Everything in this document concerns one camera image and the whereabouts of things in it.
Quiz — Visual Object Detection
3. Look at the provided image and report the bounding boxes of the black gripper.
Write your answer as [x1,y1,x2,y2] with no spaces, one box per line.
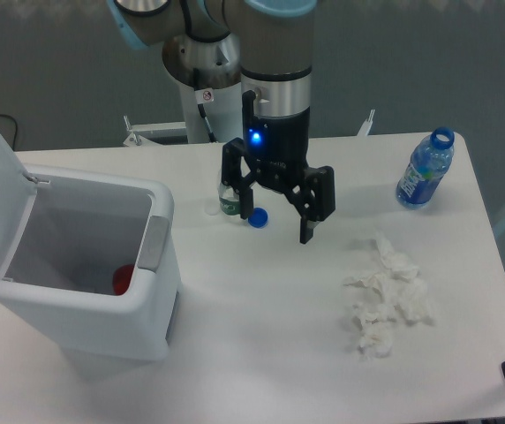
[222,90,335,244]

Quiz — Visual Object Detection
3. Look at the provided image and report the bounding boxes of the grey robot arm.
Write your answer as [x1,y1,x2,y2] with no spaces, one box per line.
[108,1,335,243]

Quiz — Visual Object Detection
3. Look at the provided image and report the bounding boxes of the blue bottle cap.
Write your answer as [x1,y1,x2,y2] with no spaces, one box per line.
[247,208,268,229]

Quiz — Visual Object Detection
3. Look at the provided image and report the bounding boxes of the red object in trash can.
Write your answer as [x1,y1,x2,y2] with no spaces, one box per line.
[112,264,134,296]

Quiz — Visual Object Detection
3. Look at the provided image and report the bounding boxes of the white trash can body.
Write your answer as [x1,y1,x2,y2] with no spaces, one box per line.
[0,165,181,360]

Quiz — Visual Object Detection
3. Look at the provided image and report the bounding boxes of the clear bottle green label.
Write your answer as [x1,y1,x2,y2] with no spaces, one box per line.
[217,170,240,216]

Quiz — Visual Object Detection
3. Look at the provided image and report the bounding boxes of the crumpled white tissue upper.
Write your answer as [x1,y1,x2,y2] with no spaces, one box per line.
[344,232,434,328]

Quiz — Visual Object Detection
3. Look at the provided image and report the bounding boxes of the crumpled white tissue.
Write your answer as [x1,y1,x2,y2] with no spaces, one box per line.
[344,232,434,328]
[353,303,394,359]

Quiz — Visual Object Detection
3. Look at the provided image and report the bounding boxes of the blue water bottle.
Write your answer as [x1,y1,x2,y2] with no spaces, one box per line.
[396,126,455,209]

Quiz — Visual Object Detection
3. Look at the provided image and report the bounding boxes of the crumpled white tissue lower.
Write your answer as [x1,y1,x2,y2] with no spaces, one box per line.
[353,303,394,359]

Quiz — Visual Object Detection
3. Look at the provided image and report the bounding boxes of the black cable on pedestal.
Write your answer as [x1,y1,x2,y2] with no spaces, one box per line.
[192,67,216,144]

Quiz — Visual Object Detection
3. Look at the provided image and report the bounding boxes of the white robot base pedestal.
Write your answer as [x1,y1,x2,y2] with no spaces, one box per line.
[122,33,241,147]

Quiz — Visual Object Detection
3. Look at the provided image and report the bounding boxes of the black floor cable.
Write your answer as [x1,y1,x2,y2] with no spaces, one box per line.
[0,113,19,151]

